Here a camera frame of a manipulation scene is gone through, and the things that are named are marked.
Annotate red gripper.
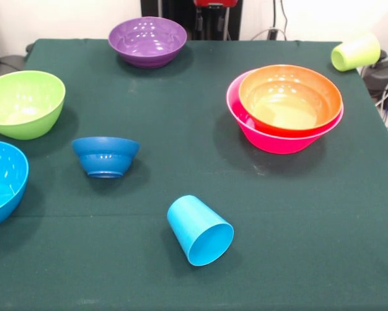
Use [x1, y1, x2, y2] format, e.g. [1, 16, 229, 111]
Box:
[193, 0, 238, 33]

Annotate purple bowl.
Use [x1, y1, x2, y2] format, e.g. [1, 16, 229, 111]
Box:
[108, 16, 188, 69]

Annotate large orange bowl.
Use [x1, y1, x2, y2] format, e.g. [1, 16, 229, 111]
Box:
[238, 64, 343, 139]

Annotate pink bowl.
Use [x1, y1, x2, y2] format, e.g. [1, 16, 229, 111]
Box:
[226, 69, 345, 155]

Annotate dark green table cloth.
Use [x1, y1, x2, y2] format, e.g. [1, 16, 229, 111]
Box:
[0, 38, 388, 311]

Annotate lime green cup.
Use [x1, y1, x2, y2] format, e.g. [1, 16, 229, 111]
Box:
[330, 33, 382, 72]

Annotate small dark blue bowl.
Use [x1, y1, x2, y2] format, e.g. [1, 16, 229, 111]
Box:
[71, 136, 141, 179]

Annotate lime green bowl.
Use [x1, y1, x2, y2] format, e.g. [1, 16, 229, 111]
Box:
[0, 70, 67, 141]

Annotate light blue cup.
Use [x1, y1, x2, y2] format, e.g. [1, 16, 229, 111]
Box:
[166, 194, 235, 267]

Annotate light blue bowl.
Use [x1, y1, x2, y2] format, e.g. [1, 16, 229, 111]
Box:
[0, 139, 30, 229]

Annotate black hanging cable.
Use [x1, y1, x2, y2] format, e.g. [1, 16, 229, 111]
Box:
[279, 0, 289, 41]

